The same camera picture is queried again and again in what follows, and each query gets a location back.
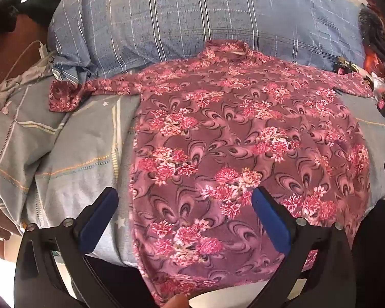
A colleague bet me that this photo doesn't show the grey patterned bed sheet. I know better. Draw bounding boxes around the grey patterned bed sheet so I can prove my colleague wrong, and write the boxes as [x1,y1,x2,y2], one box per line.
[0,71,385,267]

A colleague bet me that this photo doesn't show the crumpled grey pink cloth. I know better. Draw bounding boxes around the crumpled grey pink cloth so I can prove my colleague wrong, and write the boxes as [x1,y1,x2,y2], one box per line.
[0,59,56,114]

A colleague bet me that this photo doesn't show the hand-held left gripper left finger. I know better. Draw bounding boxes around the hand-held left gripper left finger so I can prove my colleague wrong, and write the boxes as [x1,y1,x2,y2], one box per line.
[14,186,145,308]

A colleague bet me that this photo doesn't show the orange red cloth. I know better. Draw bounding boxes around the orange red cloth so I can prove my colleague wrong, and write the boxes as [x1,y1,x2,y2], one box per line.
[363,52,380,69]

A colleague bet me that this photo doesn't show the dark furry cloth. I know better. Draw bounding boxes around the dark furry cloth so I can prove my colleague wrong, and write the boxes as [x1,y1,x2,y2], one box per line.
[358,0,385,65]

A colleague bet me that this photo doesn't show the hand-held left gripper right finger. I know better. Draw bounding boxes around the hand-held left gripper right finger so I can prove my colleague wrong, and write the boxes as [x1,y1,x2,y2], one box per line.
[248,186,357,308]

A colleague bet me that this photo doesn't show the pink floral shirt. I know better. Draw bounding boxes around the pink floral shirt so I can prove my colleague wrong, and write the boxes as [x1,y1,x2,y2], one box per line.
[48,38,374,307]

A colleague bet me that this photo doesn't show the white charger cable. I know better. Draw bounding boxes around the white charger cable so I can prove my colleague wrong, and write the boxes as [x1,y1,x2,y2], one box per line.
[3,40,49,81]

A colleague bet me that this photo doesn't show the black cloth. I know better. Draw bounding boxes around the black cloth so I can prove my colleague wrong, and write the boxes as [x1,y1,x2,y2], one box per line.
[0,0,65,39]

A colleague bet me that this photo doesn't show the person's dark trousers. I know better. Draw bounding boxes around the person's dark trousers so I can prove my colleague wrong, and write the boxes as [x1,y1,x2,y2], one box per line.
[62,199,385,308]

